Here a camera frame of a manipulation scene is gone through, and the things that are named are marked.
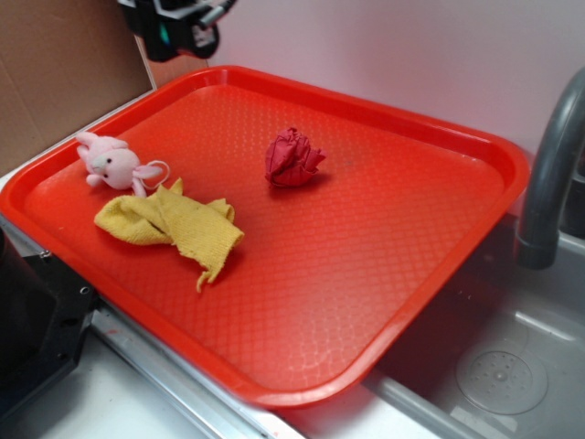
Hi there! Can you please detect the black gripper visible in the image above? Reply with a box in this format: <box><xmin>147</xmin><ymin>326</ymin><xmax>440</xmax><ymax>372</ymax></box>
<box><xmin>118</xmin><ymin>0</ymin><xmax>236</xmax><ymax>62</ymax></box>

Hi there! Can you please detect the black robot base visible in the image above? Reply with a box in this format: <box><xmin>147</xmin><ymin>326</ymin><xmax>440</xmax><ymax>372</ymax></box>
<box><xmin>1</xmin><ymin>233</ymin><xmax>97</xmax><ymax>420</ymax></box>

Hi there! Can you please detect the brown cardboard panel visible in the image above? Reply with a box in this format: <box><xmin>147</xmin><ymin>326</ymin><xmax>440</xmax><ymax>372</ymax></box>
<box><xmin>1</xmin><ymin>1</ymin><xmax>207</xmax><ymax>175</ymax></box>

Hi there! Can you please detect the pink plush bunny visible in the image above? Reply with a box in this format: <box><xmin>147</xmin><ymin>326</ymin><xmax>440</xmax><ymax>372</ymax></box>
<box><xmin>75</xmin><ymin>132</ymin><xmax>170</xmax><ymax>198</ymax></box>

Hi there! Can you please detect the crumpled red cloth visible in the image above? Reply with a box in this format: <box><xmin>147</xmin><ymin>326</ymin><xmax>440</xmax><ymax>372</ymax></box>
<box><xmin>265</xmin><ymin>127</ymin><xmax>327</xmax><ymax>187</ymax></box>

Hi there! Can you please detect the yellow knitted cloth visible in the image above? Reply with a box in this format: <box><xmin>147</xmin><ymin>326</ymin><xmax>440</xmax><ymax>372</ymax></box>
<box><xmin>94</xmin><ymin>179</ymin><xmax>244</xmax><ymax>292</ymax></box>

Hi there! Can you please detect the red plastic tray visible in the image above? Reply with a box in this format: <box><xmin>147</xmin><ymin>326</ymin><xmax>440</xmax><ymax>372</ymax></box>
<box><xmin>1</xmin><ymin>67</ymin><xmax>529</xmax><ymax>408</ymax></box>

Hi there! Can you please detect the grey faucet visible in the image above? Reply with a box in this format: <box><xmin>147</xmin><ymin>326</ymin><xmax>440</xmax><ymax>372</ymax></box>
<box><xmin>514</xmin><ymin>70</ymin><xmax>584</xmax><ymax>270</ymax></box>

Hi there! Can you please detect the grey sink basin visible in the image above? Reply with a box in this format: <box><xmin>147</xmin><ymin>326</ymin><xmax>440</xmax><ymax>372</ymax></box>
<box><xmin>366</xmin><ymin>220</ymin><xmax>584</xmax><ymax>438</ymax></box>

